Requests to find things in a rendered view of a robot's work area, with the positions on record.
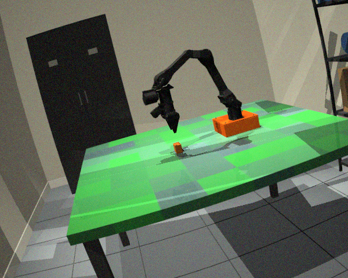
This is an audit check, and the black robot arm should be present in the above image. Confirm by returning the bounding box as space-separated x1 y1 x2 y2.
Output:
142 49 244 120

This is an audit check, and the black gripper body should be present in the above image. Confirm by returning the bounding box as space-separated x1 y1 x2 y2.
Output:
160 99 180 121

